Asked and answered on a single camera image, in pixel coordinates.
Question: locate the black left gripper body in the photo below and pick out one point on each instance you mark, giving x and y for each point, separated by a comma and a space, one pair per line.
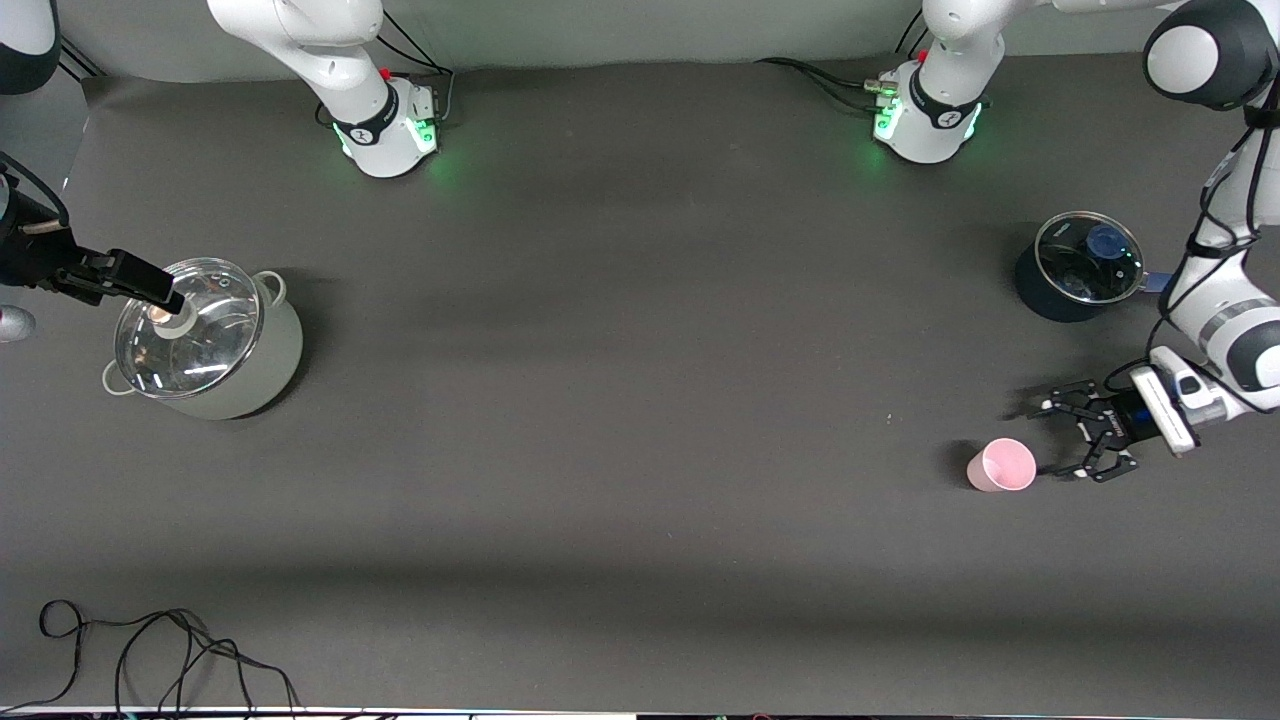
1117, 420

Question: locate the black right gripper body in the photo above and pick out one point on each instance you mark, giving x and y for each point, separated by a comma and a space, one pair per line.
38, 258

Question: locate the pink plastic cup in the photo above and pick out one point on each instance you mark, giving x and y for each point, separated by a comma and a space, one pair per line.
1005, 466

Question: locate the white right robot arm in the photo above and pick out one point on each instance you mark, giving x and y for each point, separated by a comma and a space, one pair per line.
340, 70

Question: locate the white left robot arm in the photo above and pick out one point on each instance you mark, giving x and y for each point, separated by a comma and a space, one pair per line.
1230, 290

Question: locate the glass lid with grey knob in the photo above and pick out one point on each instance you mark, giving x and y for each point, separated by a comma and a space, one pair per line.
215, 340

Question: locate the dark blue saucepan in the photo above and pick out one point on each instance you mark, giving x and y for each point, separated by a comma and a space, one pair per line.
1040, 295

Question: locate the glass lid with blue knob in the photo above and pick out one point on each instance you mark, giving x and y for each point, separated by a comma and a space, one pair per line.
1080, 270

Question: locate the grey-green cooking pot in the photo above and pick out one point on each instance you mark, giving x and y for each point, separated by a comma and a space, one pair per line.
270, 370

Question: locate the dark grey table mat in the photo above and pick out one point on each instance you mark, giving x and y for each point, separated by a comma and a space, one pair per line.
640, 400

